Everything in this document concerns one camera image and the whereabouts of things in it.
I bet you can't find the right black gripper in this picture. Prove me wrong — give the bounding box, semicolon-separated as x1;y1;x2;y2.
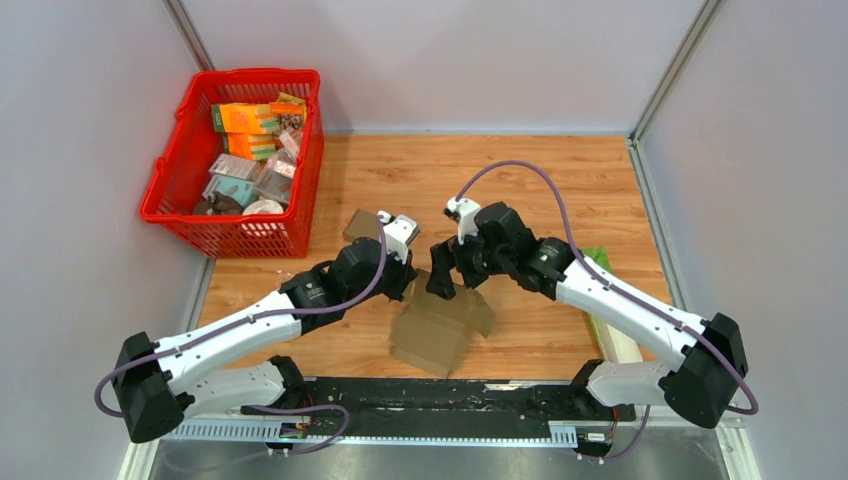
426;226;513;299

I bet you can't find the cardboard box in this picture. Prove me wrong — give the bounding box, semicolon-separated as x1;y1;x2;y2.
342;209;382;242
389;269;496;378

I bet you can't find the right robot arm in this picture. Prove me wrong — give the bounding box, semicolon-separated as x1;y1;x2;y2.
426;198;748;428

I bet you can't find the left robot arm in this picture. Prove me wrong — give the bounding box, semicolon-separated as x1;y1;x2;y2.
105;238;416;444

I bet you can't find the teal box in basket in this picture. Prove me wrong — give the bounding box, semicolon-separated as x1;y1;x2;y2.
202;174;259;207

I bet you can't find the orange green box lower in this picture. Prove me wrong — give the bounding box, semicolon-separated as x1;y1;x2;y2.
222;132;278;161

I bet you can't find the orange green box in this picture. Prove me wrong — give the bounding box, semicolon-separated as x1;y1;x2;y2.
211;103;281;135
222;132;278;161

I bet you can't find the orange green box upper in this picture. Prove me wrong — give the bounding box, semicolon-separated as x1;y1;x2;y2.
211;103;281;135

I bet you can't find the white tape roll in basket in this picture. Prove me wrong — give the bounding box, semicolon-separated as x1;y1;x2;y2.
242;199;285;216

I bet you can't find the clear packet in basket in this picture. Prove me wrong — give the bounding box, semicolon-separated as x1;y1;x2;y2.
255;150;296;205

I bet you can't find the green napa cabbage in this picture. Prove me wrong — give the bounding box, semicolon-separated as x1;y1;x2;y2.
583;246;644;364

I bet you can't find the red plastic shopping basket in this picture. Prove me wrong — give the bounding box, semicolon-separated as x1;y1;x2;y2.
139;68;325;258

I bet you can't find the colourful snack packet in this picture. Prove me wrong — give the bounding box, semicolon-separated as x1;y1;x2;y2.
269;92;308;131

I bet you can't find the grey packet in basket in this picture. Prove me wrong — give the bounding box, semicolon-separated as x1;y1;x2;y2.
208;153;262;181

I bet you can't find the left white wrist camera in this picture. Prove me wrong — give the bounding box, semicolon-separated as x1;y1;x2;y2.
377;210;420;265

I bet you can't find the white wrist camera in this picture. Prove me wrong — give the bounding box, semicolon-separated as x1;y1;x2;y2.
445;197;481;245
377;210;420;265

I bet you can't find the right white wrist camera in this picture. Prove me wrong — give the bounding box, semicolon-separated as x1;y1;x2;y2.
445;197;481;245

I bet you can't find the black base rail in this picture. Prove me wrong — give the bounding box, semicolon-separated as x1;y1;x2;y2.
167;377;638;455

